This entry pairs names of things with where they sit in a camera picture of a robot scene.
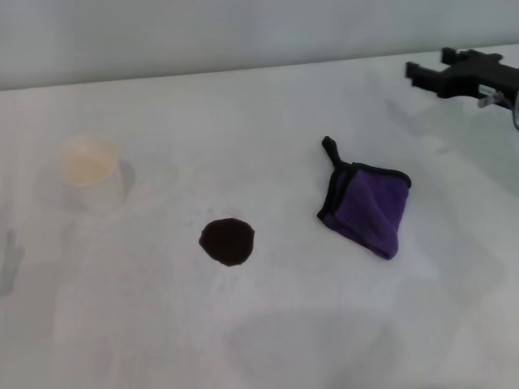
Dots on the white paper cup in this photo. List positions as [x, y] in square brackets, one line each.
[87, 174]

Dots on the purple rag with black trim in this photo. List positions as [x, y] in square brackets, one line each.
[365, 210]

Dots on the black water stain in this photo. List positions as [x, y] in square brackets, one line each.
[227, 242]

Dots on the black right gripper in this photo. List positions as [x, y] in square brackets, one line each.
[474, 77]

